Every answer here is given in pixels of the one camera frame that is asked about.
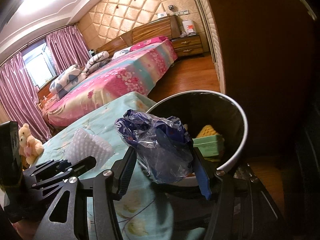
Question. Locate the small dark wall fixture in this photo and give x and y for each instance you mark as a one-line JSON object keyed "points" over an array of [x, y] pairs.
{"points": [[171, 7]]}

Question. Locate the wall switch panel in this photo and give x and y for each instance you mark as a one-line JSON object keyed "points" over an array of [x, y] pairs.
{"points": [[180, 12]]}

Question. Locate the white foam fruit net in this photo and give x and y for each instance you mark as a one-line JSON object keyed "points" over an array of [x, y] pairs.
{"points": [[87, 147]]}

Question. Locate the pink pillow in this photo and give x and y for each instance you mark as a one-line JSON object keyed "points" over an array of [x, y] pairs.
{"points": [[147, 43]]}

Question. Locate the white round waste bin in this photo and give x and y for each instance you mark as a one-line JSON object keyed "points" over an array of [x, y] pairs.
{"points": [[235, 140]]}

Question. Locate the white pillow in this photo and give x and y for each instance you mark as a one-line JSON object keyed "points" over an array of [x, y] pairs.
{"points": [[122, 52]]}

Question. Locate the sliding door wardrobe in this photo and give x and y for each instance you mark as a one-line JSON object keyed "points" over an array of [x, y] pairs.
{"points": [[262, 42]]}

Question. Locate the wooden nightstand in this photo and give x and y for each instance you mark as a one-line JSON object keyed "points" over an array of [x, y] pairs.
{"points": [[187, 46]]}

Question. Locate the pale green paper box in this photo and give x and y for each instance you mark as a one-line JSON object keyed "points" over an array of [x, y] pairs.
{"points": [[208, 146]]}

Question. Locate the pink curtain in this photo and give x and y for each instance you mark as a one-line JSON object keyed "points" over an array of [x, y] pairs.
{"points": [[17, 97], [67, 47]]}

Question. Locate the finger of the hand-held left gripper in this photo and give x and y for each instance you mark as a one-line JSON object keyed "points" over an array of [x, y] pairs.
{"points": [[82, 166], [50, 167]]}

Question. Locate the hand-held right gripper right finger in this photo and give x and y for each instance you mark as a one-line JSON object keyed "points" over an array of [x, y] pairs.
{"points": [[202, 177]]}

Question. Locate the white box with orange label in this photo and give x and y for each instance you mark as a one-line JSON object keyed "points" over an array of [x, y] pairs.
{"points": [[188, 27]]}

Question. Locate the small white device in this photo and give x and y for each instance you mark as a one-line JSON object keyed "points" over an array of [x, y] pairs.
{"points": [[162, 15]]}

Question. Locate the window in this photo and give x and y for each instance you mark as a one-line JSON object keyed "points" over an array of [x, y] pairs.
{"points": [[37, 65]]}

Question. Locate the folded quilts and pillows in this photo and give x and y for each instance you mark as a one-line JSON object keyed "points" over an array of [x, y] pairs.
{"points": [[97, 60]]}

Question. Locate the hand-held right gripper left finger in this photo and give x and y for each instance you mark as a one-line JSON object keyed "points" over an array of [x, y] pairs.
{"points": [[125, 172]]}

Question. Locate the blue clear plastic bag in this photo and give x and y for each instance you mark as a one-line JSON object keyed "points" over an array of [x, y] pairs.
{"points": [[160, 150]]}

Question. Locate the white air purifier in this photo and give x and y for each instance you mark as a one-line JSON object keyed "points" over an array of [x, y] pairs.
{"points": [[91, 52]]}

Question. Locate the cream teddy bear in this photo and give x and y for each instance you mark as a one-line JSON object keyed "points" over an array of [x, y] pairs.
{"points": [[28, 142]]}

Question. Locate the wooden headboard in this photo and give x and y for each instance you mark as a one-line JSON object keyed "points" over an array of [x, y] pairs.
{"points": [[150, 30]]}

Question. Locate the blue floral tablecloth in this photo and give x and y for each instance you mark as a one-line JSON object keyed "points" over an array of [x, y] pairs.
{"points": [[82, 120]]}

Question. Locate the bed with pink floral sheet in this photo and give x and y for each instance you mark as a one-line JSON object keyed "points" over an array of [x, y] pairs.
{"points": [[117, 80]]}

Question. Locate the yellow foam fruit net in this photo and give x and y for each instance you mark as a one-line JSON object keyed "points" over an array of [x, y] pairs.
{"points": [[207, 131]]}

